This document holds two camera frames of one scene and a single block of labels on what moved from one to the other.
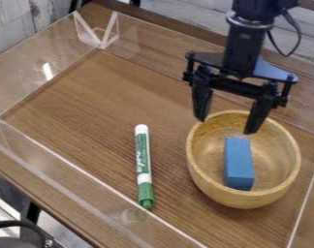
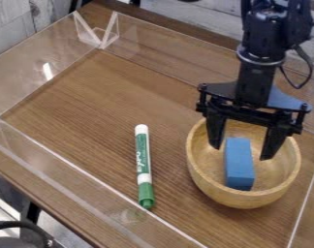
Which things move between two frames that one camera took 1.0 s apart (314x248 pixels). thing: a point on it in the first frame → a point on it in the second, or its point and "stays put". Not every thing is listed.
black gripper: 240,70 → 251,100
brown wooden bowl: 277,156 stays put
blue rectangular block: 239,164 stays put
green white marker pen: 145,190 stays put
